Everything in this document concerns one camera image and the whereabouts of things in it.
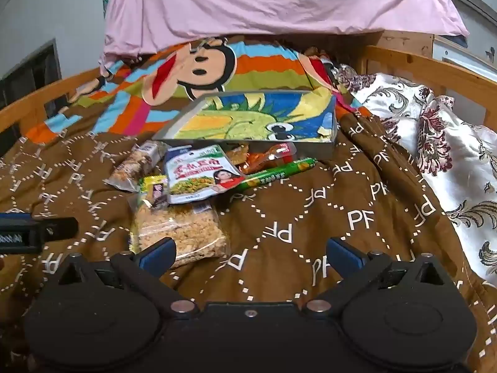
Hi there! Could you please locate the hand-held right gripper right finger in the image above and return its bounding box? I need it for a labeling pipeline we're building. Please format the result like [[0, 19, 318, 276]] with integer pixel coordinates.
[[305, 237, 445, 315]]

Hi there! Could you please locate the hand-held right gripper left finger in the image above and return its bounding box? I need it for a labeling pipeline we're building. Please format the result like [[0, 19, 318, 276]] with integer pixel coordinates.
[[56, 237, 197, 315]]

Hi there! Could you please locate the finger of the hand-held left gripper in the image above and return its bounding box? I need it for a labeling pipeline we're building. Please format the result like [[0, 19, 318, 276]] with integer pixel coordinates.
[[0, 213, 79, 257]]

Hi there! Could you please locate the clear rice cracker packet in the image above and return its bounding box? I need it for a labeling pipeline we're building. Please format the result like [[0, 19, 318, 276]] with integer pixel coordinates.
[[130, 196, 230, 269]]

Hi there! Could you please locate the yellow green snack packet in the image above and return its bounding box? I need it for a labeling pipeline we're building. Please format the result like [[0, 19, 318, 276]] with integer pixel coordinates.
[[139, 175, 170, 208]]

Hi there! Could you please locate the clear nut bar packet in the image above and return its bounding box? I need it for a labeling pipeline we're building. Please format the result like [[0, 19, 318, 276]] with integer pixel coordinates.
[[104, 142, 167, 193]]

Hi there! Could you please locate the green sausage stick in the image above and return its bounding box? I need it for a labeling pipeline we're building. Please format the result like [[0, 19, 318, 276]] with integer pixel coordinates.
[[235, 157, 318, 193]]

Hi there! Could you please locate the orange chicken feet packet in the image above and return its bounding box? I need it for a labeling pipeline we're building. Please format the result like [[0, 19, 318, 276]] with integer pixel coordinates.
[[237, 142, 298, 175]]

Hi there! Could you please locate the crinkled gold snack packet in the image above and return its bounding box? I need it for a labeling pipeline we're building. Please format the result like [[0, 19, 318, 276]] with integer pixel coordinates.
[[224, 145, 251, 166]]

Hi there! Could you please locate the metal box with cartoon lining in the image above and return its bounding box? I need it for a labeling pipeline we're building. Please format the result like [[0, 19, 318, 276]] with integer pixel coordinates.
[[152, 89, 338, 162]]

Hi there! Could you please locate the brown monkey printed blanket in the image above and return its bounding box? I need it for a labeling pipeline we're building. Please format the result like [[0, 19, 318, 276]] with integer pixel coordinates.
[[0, 36, 497, 373]]

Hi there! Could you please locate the white floral quilt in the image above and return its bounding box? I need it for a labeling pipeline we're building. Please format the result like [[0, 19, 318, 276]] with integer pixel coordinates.
[[336, 64, 497, 280]]

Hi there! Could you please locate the dark window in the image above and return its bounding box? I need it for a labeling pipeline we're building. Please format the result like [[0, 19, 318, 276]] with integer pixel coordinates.
[[0, 39, 63, 111]]

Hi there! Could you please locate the red patterned cloth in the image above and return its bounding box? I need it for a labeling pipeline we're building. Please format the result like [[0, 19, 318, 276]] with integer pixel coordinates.
[[305, 47, 342, 90]]

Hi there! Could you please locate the pink bed sheet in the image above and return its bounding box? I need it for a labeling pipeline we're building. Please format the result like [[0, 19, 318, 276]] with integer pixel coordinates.
[[98, 0, 470, 76]]

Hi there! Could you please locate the wooden bed frame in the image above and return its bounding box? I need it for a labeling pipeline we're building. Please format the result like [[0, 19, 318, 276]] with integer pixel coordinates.
[[0, 31, 497, 135]]

